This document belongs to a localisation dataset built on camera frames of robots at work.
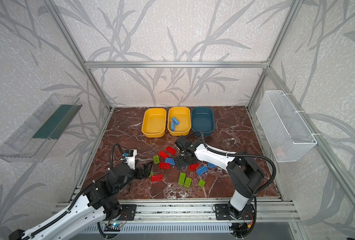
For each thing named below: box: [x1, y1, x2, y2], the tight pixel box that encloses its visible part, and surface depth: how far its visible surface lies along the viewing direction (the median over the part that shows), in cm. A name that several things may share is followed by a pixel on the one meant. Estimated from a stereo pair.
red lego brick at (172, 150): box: [165, 146, 177, 155], surface depth 97 cm
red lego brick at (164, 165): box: [159, 162, 171, 170], surface depth 90 cm
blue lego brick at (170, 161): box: [165, 157, 176, 166], surface depth 93 cm
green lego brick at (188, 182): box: [184, 177, 192, 188], surface depth 84 cm
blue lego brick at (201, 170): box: [196, 165, 208, 176], surface depth 89 cm
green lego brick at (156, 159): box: [153, 155, 160, 165], surface depth 93 cm
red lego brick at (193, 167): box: [189, 162, 200, 172], surface depth 90 cm
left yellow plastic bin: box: [141, 108, 167, 138], surface depth 111 cm
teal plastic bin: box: [191, 107, 215, 136], surface depth 114 cm
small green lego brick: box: [198, 179, 206, 188], surface depth 84 cm
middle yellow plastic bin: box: [167, 106, 191, 137], surface depth 114 cm
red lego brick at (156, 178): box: [150, 174, 163, 183], surface depth 86 cm
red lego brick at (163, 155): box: [158, 150, 169, 160], surface depth 95 cm
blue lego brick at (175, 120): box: [172, 117, 180, 126], surface depth 112 cm
